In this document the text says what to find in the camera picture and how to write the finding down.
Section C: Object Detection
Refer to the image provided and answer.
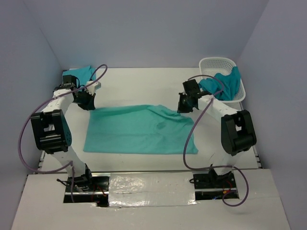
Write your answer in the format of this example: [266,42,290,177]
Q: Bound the turquoise t shirt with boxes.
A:
[62,66,95,86]

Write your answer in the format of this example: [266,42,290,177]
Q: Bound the dark teal t shirt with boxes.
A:
[199,67,241,101]

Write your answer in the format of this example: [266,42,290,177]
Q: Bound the light green t shirt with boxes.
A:
[83,105,198,155]

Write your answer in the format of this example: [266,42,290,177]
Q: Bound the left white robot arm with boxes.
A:
[30,75,101,191]

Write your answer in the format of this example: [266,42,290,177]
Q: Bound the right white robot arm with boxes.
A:
[177,79,257,187]

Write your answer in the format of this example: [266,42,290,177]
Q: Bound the white plastic laundry basket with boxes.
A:
[199,57,246,103]

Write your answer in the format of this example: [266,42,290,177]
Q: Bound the silver tape patch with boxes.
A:
[108,172,196,207]

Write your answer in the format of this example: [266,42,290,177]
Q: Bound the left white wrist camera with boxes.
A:
[86,81,101,95]

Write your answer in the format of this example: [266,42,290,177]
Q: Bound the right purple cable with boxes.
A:
[183,74,250,207]

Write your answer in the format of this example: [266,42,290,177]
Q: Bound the purple cable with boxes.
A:
[18,64,108,204]
[183,74,250,207]

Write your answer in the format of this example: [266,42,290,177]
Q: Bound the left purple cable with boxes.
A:
[18,64,108,204]

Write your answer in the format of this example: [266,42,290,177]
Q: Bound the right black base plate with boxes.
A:
[189,170,238,201]

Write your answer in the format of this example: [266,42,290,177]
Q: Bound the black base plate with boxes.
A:
[189,170,238,201]
[63,175,110,207]

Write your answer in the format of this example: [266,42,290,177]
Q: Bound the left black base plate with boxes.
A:
[63,175,110,207]

